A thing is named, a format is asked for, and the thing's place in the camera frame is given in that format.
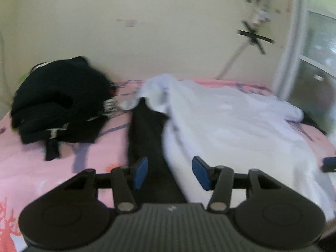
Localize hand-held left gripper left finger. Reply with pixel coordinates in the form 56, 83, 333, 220
63, 156, 149, 214

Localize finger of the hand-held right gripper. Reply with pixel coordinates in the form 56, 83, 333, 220
322, 157, 336, 174

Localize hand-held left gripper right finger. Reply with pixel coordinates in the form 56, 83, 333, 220
192, 156, 282, 214

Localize black pants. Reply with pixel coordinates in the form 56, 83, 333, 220
127, 98, 188, 204

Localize white garment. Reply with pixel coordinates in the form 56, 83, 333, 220
119, 74, 328, 216

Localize pile of black clothes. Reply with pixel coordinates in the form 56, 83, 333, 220
10, 56, 117, 162

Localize black red white patterned cloth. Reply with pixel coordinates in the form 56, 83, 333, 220
104, 83, 118, 117

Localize pink floral bedsheet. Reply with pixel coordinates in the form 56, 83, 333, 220
0, 78, 336, 252

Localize white wall cable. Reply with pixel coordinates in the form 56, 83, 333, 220
217, 0, 271, 80

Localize white window frame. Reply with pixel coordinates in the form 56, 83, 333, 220
272, 0, 336, 137

